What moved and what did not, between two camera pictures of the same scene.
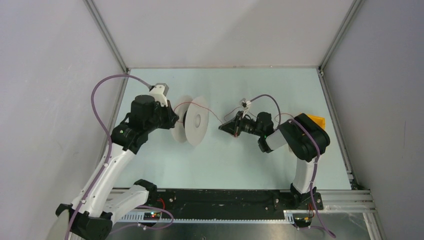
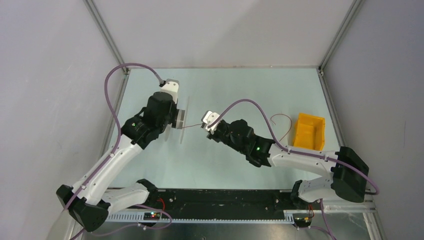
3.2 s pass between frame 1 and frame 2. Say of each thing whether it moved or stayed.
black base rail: stayed
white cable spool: moved
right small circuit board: stayed
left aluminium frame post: stayed
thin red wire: moved
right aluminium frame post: stayed
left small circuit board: stayed
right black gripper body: moved
